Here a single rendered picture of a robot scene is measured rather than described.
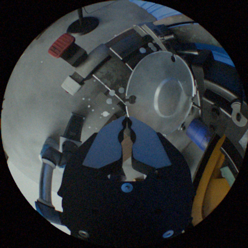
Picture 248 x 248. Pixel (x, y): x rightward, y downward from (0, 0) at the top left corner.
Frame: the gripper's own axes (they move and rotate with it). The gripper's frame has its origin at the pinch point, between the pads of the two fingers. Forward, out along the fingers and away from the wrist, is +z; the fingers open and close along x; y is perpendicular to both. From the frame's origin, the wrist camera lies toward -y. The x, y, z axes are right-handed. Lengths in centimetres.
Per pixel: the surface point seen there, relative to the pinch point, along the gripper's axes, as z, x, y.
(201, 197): -16, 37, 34
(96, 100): 66, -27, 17
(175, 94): 13.5, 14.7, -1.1
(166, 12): 78, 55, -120
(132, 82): 9.7, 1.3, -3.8
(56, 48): 6.1, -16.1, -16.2
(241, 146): -10.9, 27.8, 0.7
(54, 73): 66, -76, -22
